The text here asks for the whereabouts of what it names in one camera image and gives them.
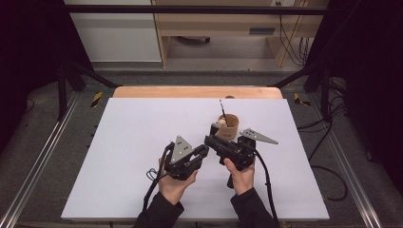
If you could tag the white table board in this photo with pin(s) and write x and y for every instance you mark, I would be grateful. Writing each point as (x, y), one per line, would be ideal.
(126, 164)

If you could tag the wooden table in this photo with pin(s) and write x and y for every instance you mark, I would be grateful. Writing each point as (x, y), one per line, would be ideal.
(190, 91)

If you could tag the aluminium floor rail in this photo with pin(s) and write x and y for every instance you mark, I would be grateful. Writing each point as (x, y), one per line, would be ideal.
(348, 164)
(38, 161)

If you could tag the person's left hand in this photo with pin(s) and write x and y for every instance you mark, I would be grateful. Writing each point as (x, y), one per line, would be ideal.
(172, 190)

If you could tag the person's right hand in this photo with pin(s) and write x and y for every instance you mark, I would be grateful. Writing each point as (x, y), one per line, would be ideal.
(244, 180)

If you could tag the black curtain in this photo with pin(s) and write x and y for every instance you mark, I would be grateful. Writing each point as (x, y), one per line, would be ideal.
(367, 63)
(28, 47)

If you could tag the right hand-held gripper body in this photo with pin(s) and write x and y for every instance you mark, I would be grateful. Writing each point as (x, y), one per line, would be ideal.
(240, 152)

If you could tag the yellow black tape marker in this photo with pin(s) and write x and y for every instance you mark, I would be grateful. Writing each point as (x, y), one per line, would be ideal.
(299, 99)
(97, 98)

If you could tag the tan bear pen holder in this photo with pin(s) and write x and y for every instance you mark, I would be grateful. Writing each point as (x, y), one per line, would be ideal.
(229, 128)

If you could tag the white cabinet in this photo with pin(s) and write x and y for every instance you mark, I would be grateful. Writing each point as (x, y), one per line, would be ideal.
(117, 34)

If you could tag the black metal stand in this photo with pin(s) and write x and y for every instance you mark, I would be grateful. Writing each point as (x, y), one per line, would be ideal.
(320, 82)
(68, 82)

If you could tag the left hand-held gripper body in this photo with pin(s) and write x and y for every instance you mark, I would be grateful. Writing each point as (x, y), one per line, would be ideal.
(182, 151)

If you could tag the light wooden desk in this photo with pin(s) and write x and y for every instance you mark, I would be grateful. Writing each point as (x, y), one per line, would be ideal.
(221, 22)

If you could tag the black horizontal frame bar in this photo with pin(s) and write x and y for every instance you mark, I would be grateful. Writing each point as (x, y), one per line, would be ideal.
(190, 9)

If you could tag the black silver makeup brush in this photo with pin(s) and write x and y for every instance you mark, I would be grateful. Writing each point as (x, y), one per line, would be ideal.
(223, 109)

